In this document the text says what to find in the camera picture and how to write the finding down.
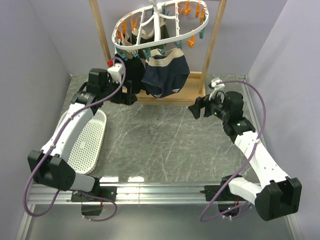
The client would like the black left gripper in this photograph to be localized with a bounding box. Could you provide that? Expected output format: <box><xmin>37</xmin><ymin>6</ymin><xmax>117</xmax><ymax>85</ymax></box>
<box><xmin>101</xmin><ymin>77</ymin><xmax>137</xmax><ymax>106</ymax></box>

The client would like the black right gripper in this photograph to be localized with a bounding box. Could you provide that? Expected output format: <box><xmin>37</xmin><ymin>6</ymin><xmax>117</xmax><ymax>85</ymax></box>
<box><xmin>188</xmin><ymin>89</ymin><xmax>230</xmax><ymax>122</ymax></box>

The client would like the navy blue underwear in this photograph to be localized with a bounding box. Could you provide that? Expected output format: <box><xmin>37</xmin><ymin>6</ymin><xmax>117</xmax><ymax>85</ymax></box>
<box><xmin>142</xmin><ymin>47</ymin><xmax>190</xmax><ymax>98</ymax></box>

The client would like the teal clothes peg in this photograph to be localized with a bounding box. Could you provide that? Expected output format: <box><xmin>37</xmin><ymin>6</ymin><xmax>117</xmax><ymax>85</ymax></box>
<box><xmin>157</xmin><ymin>44</ymin><xmax>166</xmax><ymax>56</ymax></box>
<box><xmin>142</xmin><ymin>47</ymin><xmax>151</xmax><ymax>62</ymax></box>

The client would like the white oval clip hanger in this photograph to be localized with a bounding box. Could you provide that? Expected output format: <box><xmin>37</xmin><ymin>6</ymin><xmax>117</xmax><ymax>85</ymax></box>
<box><xmin>111</xmin><ymin>0</ymin><xmax>210</xmax><ymax>52</ymax></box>

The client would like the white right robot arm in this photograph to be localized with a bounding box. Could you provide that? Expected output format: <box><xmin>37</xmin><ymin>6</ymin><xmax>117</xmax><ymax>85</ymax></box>
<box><xmin>188</xmin><ymin>90</ymin><xmax>302</xmax><ymax>221</ymax></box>

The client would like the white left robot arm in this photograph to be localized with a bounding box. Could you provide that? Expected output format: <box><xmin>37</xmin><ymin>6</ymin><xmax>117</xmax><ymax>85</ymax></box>
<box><xmin>27</xmin><ymin>63</ymin><xmax>134</xmax><ymax>201</ymax></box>

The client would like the black hanging underwear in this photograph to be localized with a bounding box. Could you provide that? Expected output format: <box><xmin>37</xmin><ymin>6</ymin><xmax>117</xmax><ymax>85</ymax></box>
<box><xmin>114</xmin><ymin>47</ymin><xmax>146</xmax><ymax>94</ymax></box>

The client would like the olive green hanging underwear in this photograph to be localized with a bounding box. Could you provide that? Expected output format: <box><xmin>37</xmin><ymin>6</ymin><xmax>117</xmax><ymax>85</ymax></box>
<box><xmin>134</xmin><ymin>19</ymin><xmax>171</xmax><ymax>58</ymax></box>

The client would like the orange clothes peg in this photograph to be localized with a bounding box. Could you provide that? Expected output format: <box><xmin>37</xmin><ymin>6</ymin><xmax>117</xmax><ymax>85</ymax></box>
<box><xmin>187</xmin><ymin>34</ymin><xmax>195</xmax><ymax>49</ymax></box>

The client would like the white perforated laundry basket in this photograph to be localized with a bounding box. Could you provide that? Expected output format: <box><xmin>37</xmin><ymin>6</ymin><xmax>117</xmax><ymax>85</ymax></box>
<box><xmin>52</xmin><ymin>109</ymin><xmax>107</xmax><ymax>175</ymax></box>

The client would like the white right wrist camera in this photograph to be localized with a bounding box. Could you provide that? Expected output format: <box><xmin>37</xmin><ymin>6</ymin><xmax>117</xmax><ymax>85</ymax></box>
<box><xmin>208</xmin><ymin>77</ymin><xmax>225</xmax><ymax>100</ymax></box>

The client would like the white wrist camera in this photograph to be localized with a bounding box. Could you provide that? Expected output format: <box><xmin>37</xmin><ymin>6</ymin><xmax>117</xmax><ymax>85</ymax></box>
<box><xmin>208</xmin><ymin>77</ymin><xmax>225</xmax><ymax>100</ymax></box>
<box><xmin>107</xmin><ymin>60</ymin><xmax>125</xmax><ymax>84</ymax></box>

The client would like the wooden drying rack frame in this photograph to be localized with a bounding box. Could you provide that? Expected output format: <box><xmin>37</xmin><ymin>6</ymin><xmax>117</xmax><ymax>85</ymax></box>
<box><xmin>89</xmin><ymin>0</ymin><xmax>226</xmax><ymax>106</ymax></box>

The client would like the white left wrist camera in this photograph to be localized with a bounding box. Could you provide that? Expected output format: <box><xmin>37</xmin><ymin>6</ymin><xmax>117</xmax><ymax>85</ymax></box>
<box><xmin>107</xmin><ymin>60</ymin><xmax>125</xmax><ymax>84</ymax></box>

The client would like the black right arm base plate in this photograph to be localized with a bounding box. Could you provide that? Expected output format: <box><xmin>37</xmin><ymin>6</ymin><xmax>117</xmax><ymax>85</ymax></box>
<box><xmin>199</xmin><ymin>175</ymin><xmax>244</xmax><ymax>202</ymax></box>

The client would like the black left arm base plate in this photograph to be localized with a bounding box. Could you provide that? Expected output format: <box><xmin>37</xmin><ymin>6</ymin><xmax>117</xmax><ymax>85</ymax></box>
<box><xmin>70</xmin><ymin>186</ymin><xmax>117</xmax><ymax>203</ymax></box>

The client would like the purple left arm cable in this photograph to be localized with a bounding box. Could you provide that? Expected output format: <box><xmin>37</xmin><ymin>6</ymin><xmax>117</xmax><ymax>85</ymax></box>
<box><xmin>23</xmin><ymin>56</ymin><xmax>127</xmax><ymax>222</ymax></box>

